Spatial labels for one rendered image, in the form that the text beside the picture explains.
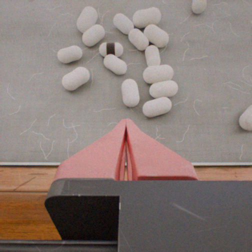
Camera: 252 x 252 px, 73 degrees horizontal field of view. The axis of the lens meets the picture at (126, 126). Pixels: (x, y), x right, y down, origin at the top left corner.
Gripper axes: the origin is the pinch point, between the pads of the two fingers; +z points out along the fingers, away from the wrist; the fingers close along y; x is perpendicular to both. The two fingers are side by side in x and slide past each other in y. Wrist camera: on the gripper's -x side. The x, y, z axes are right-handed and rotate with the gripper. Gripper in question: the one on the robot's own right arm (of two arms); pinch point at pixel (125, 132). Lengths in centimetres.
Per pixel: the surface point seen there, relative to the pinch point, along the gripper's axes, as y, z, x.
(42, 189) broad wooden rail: 8.1, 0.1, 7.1
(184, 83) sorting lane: -7.4, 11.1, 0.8
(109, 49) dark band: 2.1, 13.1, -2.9
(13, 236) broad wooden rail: 10.1, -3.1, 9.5
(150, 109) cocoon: -2.7, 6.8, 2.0
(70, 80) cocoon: 6.4, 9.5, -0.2
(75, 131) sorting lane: 6.0, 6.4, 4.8
